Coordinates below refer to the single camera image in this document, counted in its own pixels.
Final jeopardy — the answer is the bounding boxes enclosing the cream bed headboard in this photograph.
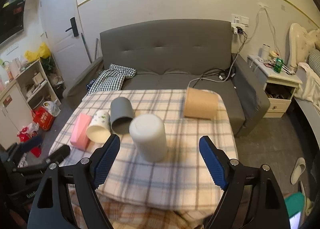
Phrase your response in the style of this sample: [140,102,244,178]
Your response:
[287,23,319,72]

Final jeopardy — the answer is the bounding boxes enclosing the brown kraft paper bowl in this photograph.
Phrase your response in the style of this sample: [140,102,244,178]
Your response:
[183,87,219,120]

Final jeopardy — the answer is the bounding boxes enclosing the white plastic bag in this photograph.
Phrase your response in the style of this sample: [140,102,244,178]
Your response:
[43,101,61,117]

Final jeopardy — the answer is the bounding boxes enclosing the checked grey pillow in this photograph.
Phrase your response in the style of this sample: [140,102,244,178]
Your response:
[308,50,320,77]

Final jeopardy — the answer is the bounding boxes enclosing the white bed blanket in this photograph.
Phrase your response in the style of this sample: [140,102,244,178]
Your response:
[294,63,319,112]

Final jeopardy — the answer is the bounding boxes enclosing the white shelf unit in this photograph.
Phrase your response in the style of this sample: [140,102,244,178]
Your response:
[15,60,61,110]

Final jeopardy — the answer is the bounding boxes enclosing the white slipper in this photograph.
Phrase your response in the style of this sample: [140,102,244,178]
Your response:
[290,157,306,185]

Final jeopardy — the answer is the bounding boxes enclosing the white door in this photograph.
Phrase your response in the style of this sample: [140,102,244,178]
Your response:
[40,0,90,88]

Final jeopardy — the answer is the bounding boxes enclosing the grey fabric sofa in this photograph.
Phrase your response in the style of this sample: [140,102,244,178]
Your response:
[63,19,270,137]

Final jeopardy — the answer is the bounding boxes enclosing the white bedside cabinet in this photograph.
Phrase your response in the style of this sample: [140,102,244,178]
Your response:
[247,55,302,118]

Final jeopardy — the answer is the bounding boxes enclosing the yellow plastic bag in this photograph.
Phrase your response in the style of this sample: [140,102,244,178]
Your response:
[24,42,52,63]

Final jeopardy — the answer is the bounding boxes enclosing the white tumbler cup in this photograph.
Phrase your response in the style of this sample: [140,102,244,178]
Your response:
[261,44,270,60]

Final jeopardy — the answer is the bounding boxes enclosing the black wall television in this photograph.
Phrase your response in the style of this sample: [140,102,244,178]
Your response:
[0,0,26,44]

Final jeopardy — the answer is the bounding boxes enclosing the plaid table cloth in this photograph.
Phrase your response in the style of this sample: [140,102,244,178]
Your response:
[52,90,238,211]

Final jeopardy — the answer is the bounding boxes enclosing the white printed paper cup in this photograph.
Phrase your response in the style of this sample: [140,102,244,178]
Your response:
[86,110,111,144]

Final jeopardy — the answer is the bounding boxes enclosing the red shopping bag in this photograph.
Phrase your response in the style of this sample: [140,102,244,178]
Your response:
[33,106,55,131]

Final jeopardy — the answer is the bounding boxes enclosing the smartphone with lit screen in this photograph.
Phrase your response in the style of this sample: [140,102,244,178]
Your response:
[289,212,302,229]

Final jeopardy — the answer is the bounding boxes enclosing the pink tissue box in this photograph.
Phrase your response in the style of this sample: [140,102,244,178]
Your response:
[70,113,92,151]

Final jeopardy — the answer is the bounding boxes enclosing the green checked cloth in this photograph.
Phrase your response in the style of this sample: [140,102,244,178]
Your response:
[87,64,136,94]

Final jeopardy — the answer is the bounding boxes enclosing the dark grey plastic cup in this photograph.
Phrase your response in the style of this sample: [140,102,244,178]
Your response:
[110,97,135,135]

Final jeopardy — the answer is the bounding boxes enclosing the black door handle lock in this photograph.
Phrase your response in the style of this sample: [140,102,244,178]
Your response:
[65,17,79,37]

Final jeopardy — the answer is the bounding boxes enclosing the green soda can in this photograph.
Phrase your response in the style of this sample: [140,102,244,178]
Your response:
[273,57,283,73]

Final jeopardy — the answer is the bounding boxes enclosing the black charger cable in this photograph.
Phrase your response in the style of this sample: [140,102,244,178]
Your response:
[192,27,249,83]

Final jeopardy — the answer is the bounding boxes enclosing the light grey plastic cup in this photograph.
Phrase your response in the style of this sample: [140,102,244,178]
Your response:
[129,113,168,163]

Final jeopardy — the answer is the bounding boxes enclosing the white wall power socket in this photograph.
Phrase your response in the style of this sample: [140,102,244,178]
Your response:
[231,14,249,34]

